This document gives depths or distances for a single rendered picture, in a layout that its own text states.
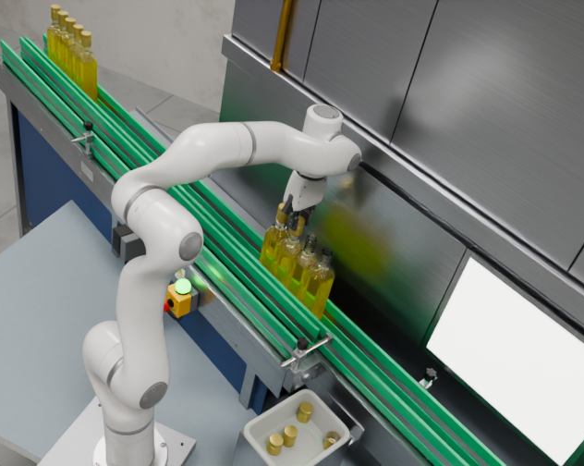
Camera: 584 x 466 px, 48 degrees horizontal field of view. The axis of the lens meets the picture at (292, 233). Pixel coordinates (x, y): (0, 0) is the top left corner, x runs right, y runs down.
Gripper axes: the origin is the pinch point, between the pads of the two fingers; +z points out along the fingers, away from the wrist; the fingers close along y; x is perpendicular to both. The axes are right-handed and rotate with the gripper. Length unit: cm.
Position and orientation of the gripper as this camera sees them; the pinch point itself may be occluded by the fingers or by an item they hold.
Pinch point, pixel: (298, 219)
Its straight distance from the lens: 167.0
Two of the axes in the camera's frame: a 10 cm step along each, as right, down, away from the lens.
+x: 6.4, 5.7, -5.1
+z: -1.9, 7.6, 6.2
